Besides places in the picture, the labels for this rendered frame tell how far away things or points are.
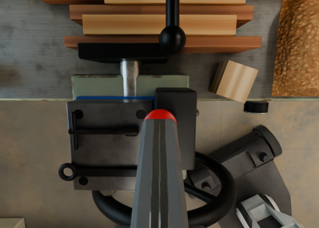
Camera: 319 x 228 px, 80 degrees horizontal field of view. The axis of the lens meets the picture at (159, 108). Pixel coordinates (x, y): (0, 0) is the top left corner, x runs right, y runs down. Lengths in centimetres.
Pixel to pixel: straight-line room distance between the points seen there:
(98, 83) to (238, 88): 18
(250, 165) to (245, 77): 98
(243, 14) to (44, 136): 135
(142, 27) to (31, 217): 167
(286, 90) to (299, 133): 121
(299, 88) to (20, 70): 40
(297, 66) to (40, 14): 36
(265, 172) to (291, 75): 103
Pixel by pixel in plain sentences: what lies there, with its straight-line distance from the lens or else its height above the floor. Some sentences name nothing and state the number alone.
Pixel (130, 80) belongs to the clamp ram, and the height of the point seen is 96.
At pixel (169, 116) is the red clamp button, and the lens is 17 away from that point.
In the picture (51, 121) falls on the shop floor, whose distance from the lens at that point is 140.
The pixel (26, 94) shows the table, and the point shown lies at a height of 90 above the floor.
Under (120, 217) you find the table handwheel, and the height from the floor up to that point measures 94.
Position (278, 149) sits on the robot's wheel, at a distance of 126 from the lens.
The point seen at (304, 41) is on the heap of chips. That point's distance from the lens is 32.
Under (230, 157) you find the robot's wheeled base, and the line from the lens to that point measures 117.
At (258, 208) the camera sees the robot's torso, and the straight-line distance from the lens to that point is 116.
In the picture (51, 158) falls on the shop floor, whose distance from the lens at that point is 149.
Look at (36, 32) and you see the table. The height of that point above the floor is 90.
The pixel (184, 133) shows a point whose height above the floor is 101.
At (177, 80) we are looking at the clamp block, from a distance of 23.
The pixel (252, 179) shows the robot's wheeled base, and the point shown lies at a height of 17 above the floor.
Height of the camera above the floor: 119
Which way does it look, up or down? 80 degrees down
